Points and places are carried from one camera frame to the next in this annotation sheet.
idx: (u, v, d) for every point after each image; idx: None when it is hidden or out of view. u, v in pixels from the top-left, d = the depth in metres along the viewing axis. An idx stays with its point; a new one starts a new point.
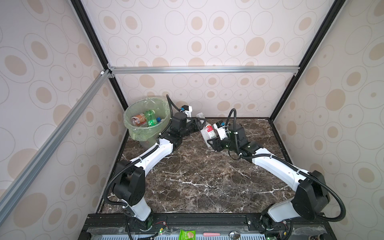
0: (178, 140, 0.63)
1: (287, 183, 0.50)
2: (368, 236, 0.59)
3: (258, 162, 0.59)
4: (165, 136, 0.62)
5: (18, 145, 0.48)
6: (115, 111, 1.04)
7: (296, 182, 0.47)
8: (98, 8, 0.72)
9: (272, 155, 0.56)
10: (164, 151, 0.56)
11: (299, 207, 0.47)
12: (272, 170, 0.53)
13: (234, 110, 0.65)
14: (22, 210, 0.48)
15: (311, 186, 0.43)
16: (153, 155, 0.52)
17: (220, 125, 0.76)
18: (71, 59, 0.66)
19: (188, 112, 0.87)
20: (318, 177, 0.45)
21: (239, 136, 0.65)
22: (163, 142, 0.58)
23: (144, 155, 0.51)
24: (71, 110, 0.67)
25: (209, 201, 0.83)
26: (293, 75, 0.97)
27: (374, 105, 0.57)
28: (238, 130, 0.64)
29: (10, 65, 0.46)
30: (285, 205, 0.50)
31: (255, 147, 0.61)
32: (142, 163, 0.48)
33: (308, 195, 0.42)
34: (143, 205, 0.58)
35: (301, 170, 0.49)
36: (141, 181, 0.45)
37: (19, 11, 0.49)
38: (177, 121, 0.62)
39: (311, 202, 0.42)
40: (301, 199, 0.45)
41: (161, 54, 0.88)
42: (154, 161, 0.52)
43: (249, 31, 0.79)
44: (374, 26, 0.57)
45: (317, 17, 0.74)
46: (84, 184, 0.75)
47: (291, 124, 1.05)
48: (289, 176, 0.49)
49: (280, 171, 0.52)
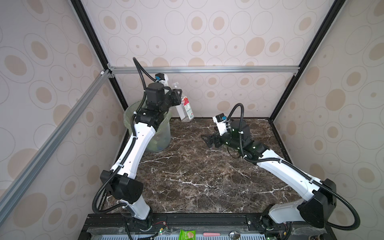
0: (158, 116, 0.52)
1: (297, 191, 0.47)
2: (368, 237, 0.59)
3: (265, 166, 0.54)
4: (141, 117, 0.51)
5: (18, 146, 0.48)
6: (115, 111, 1.04)
7: (309, 193, 0.43)
8: (99, 8, 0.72)
9: (281, 159, 0.51)
10: (145, 139, 0.48)
11: (308, 215, 0.45)
12: (281, 177, 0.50)
13: (241, 105, 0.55)
14: (21, 210, 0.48)
15: (325, 197, 0.40)
16: (134, 152, 0.46)
17: (220, 119, 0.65)
18: (71, 59, 0.66)
19: (164, 81, 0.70)
20: (331, 186, 0.43)
21: (244, 135, 0.58)
22: (139, 129, 0.49)
23: (123, 159, 0.45)
24: (71, 110, 0.67)
25: (209, 201, 0.83)
26: (293, 75, 0.97)
27: (374, 105, 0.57)
28: (243, 129, 0.56)
29: (11, 65, 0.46)
30: (288, 209, 0.57)
31: (260, 148, 0.55)
32: (125, 168, 0.43)
33: (323, 208, 0.39)
34: (143, 203, 0.59)
35: (314, 179, 0.45)
36: (132, 186, 0.43)
37: (20, 11, 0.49)
38: (152, 94, 0.50)
39: (325, 213, 0.40)
40: (311, 208, 0.43)
41: (161, 54, 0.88)
42: (139, 156, 0.47)
43: (248, 30, 0.79)
44: (374, 26, 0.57)
45: (317, 17, 0.74)
46: (84, 184, 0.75)
47: (291, 124, 1.05)
48: (302, 185, 0.45)
49: (291, 179, 0.47)
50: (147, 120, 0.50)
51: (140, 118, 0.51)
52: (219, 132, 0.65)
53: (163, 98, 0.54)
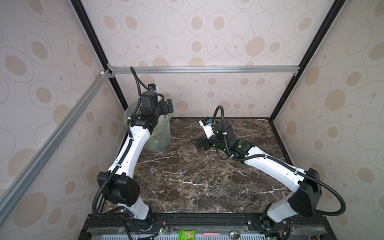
0: (153, 120, 0.54)
1: (283, 183, 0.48)
2: (368, 237, 0.59)
3: (251, 163, 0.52)
4: (136, 120, 0.53)
5: (19, 145, 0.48)
6: (115, 110, 1.03)
7: (295, 184, 0.45)
8: (98, 8, 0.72)
9: (266, 155, 0.52)
10: (141, 141, 0.50)
11: (297, 206, 0.47)
12: (266, 171, 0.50)
13: (221, 106, 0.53)
14: (22, 210, 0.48)
15: (310, 187, 0.42)
16: (130, 152, 0.47)
17: (206, 122, 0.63)
18: (71, 59, 0.66)
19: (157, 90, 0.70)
20: (315, 174, 0.44)
21: (228, 135, 0.59)
22: (135, 132, 0.50)
23: (121, 159, 0.45)
24: (71, 110, 0.67)
25: (209, 201, 0.83)
26: (293, 75, 0.97)
27: (374, 105, 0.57)
28: (226, 130, 0.58)
29: (11, 65, 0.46)
30: (282, 205, 0.60)
31: (246, 146, 0.57)
32: (123, 168, 0.44)
33: (309, 197, 0.41)
34: (141, 203, 0.58)
35: (298, 170, 0.47)
36: (131, 185, 0.44)
37: (20, 12, 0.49)
38: (146, 100, 0.55)
39: (312, 202, 0.41)
40: (300, 199, 0.44)
41: (161, 54, 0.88)
42: (135, 157, 0.47)
43: (249, 31, 0.79)
44: (374, 26, 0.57)
45: (317, 17, 0.74)
46: (84, 184, 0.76)
47: (291, 124, 1.05)
48: (288, 177, 0.46)
49: (276, 173, 0.49)
50: (141, 124, 0.52)
51: (135, 121, 0.53)
52: (207, 135, 0.67)
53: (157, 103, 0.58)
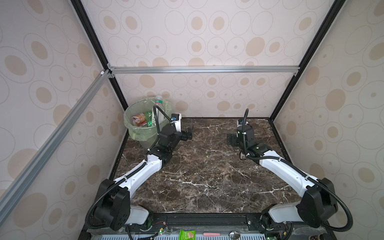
0: (167, 155, 0.60)
1: (294, 188, 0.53)
2: (368, 237, 0.59)
3: (266, 164, 0.58)
4: (153, 151, 0.59)
5: (18, 145, 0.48)
6: (115, 110, 1.03)
7: (303, 188, 0.45)
8: (99, 8, 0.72)
9: (280, 158, 0.55)
10: (152, 168, 0.54)
11: (305, 213, 0.46)
12: (280, 174, 0.54)
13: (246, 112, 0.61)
14: (21, 210, 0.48)
15: (318, 193, 0.42)
16: (140, 173, 0.49)
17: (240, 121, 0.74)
18: (71, 59, 0.66)
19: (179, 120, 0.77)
20: (327, 183, 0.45)
21: (247, 137, 0.65)
22: (151, 159, 0.56)
23: (129, 174, 0.48)
24: (71, 110, 0.67)
25: (209, 201, 0.83)
26: (293, 75, 0.97)
27: (374, 105, 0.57)
28: (246, 131, 0.64)
29: (11, 65, 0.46)
30: (289, 209, 0.57)
31: (263, 148, 0.60)
32: (127, 184, 0.45)
33: (314, 202, 0.41)
34: (139, 210, 0.57)
35: (309, 176, 0.47)
36: (126, 202, 0.42)
37: (20, 12, 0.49)
38: (164, 137, 0.58)
39: (318, 208, 0.41)
40: (307, 204, 0.44)
41: (161, 54, 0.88)
42: (141, 180, 0.49)
43: (249, 30, 0.79)
44: (374, 26, 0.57)
45: (317, 17, 0.74)
46: (84, 184, 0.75)
47: (291, 124, 1.05)
48: (297, 181, 0.47)
49: (287, 175, 0.51)
50: (158, 155, 0.58)
51: (152, 153, 0.59)
52: None
53: (173, 138, 0.62)
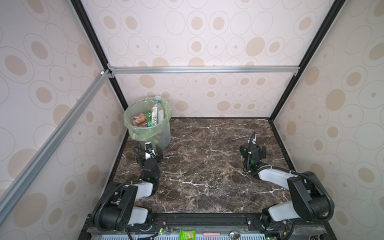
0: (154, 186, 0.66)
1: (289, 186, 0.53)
2: (368, 237, 0.59)
3: (263, 176, 0.67)
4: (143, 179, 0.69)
5: (18, 145, 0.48)
6: (115, 110, 1.03)
7: None
8: (99, 8, 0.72)
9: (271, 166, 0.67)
10: (146, 188, 0.60)
11: (300, 210, 0.47)
12: (274, 180, 0.61)
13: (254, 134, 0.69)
14: (21, 210, 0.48)
15: (299, 181, 0.47)
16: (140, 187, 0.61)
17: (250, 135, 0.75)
18: (71, 59, 0.66)
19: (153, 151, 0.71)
20: (312, 175, 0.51)
21: (252, 156, 0.74)
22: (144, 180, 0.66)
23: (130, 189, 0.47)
24: (71, 110, 0.67)
25: (209, 201, 0.83)
26: (293, 75, 0.97)
27: (374, 105, 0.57)
28: (252, 151, 0.73)
29: (10, 65, 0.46)
30: (285, 206, 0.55)
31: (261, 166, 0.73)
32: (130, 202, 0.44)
33: (296, 188, 0.47)
34: (139, 209, 0.58)
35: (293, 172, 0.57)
36: (132, 199, 0.45)
37: (20, 12, 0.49)
38: (148, 170, 0.65)
39: (302, 196, 0.45)
40: (295, 197, 0.48)
41: (161, 54, 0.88)
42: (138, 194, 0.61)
43: (249, 31, 0.79)
44: (374, 26, 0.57)
45: (317, 17, 0.74)
46: (84, 184, 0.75)
47: (291, 124, 1.05)
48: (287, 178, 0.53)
49: (280, 179, 0.57)
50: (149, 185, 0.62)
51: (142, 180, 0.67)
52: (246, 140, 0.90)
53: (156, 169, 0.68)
